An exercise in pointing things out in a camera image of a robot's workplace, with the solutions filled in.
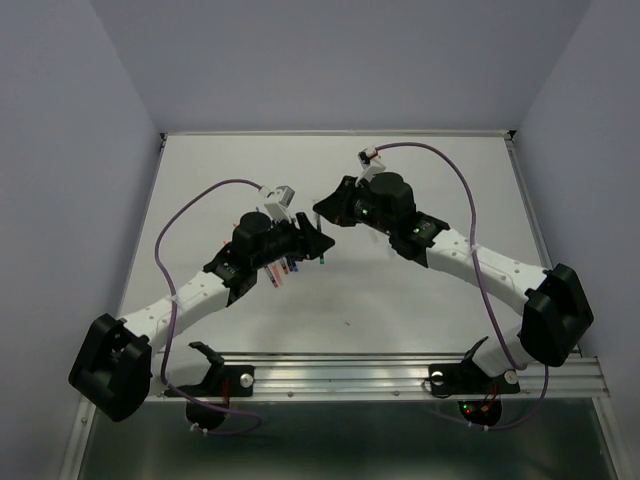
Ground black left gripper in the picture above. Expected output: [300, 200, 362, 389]
[252, 212, 334, 270]

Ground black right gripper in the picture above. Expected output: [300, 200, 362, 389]
[312, 175, 396, 236]

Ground red orange marker pen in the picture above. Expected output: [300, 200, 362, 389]
[264, 266, 279, 288]

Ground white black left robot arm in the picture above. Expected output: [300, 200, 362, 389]
[68, 211, 335, 422]

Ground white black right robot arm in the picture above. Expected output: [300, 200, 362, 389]
[314, 173, 594, 390]

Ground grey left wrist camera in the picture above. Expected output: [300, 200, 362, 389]
[260, 186, 295, 223]

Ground aluminium table edge rail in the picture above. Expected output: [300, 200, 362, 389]
[504, 130, 534, 214]

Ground aluminium front frame rails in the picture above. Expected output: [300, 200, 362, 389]
[147, 348, 610, 403]

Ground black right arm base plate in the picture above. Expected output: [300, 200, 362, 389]
[422, 361, 521, 428]

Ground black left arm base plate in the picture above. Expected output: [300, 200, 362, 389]
[163, 341, 263, 437]

